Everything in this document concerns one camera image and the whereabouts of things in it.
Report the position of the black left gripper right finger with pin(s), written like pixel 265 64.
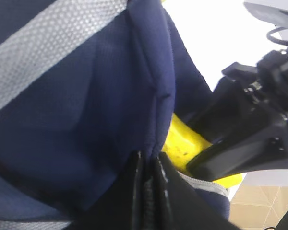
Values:
pixel 185 204

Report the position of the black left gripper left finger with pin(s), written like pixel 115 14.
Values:
pixel 127 205

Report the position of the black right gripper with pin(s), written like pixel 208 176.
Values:
pixel 233 99

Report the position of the navy blue lunch bag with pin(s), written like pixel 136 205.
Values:
pixel 83 84

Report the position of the yellow toy banana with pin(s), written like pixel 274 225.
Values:
pixel 183 144

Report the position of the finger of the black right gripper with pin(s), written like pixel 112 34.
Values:
pixel 259 142

